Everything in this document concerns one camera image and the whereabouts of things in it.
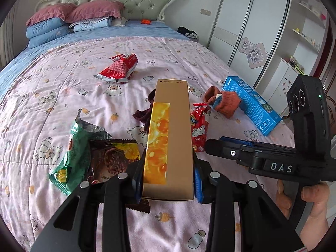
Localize dark maroon sock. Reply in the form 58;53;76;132
133;89;156;132

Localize long brown cardboard box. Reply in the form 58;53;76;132
142;79;194;201

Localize pink printed quilt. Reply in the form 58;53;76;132
0;35;302;252

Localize small orange object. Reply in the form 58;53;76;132
141;19;151;25

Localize white sliding wardrobe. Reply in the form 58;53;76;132
209;0;288;87

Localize folded light blue blanket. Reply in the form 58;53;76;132
69;17;114;33

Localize orange knitted sock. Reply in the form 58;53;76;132
203;86;241;118

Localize green snack wrapper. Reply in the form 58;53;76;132
48;109;112;196

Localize brown yellow snack wrapper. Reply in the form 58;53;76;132
85;139;150;214

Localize black white clothes pile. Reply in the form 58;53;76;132
177;27;198;41

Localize red snack bag flat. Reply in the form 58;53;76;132
190;103;211;152

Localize blue nasal spray box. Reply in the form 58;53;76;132
223;76;281;136

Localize person right hand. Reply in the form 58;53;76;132
276;180;330;251

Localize folded blue duvet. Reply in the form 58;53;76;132
26;18;69;49

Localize pink pillow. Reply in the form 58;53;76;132
65;0;125;23
26;3;77;27

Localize white low cabinet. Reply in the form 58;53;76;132
262;59;300;116

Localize red snack bag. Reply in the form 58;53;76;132
94;54;138;83
190;103;211;152

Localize white wall shelf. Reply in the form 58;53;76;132
292;29;320;54

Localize left pink pillow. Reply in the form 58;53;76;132
26;3;77;27

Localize right pink pillow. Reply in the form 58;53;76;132
65;0;125;23

